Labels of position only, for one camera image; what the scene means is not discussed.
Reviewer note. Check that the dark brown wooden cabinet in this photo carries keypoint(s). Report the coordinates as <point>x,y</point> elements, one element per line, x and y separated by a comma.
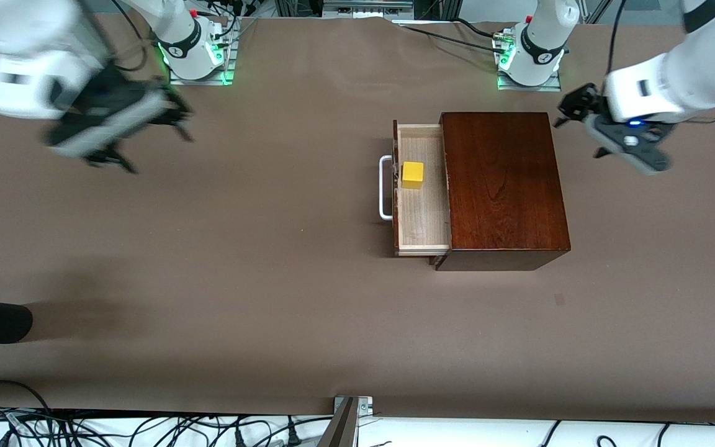
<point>506,186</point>

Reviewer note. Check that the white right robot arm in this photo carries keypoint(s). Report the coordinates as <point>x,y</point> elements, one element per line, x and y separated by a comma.
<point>35,81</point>

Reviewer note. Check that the silver metal frame bar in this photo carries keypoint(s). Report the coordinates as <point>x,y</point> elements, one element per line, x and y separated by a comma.
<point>364,9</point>

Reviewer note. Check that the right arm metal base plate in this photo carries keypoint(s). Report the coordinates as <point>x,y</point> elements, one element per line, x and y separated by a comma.
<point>202,79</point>

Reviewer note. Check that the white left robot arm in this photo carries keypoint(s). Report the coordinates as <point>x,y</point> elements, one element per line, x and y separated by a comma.
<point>674,74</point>

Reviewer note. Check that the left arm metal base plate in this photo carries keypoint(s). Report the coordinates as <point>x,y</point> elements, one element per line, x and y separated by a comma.
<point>528,87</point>

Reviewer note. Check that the grey aluminium beam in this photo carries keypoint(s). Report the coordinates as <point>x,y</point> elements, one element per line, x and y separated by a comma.
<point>339,431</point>

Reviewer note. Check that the silver metal bracket plate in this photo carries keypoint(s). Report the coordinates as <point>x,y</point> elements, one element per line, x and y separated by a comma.
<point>364,405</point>

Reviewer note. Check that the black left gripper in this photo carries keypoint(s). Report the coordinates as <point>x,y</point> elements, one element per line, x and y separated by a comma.
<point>576,103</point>

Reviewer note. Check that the yellow cube block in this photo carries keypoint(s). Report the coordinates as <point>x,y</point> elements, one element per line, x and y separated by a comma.
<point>413,176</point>

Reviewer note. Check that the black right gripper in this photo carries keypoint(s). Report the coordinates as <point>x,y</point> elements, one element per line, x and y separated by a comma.
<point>108,98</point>

